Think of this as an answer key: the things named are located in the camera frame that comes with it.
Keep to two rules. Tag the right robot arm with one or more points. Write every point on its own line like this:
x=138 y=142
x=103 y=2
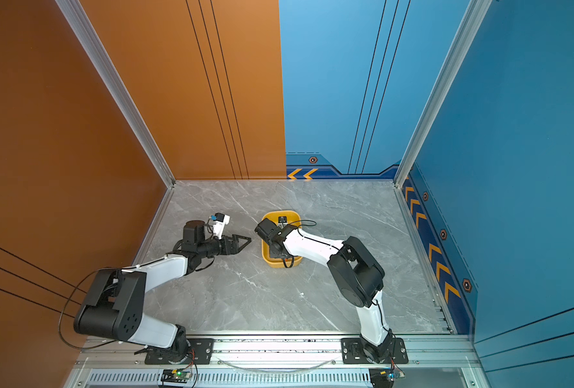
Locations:
x=358 y=275

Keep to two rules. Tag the yellow plastic bin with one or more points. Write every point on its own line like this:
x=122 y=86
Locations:
x=282 y=217

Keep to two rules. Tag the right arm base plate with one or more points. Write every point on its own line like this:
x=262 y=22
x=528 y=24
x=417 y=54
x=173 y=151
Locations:
x=359 y=351

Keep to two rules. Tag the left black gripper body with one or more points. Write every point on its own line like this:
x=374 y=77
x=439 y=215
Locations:
x=210 y=249

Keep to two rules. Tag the aluminium front rail frame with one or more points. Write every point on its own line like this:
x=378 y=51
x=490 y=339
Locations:
x=283 y=359

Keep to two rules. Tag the aluminium corner post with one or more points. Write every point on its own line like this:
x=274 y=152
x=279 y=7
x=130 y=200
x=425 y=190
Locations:
x=464 y=37
x=78 y=20

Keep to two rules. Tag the right aluminium corner post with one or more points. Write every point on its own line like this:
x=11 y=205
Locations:
x=464 y=37

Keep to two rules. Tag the right circuit board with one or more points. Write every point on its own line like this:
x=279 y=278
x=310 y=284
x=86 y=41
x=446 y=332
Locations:
x=385 y=378

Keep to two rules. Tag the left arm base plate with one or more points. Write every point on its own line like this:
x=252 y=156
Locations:
x=196 y=350

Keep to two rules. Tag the left green circuit board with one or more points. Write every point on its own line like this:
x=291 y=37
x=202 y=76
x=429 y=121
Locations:
x=177 y=378

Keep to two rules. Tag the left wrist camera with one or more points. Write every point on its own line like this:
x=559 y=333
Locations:
x=217 y=224

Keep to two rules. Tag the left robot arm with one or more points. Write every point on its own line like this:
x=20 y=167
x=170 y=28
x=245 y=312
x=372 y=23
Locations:
x=114 y=305

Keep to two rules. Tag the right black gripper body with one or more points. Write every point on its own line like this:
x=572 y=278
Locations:
x=273 y=255

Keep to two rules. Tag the left aluminium corner post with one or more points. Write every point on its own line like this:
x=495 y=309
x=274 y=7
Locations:
x=78 y=20

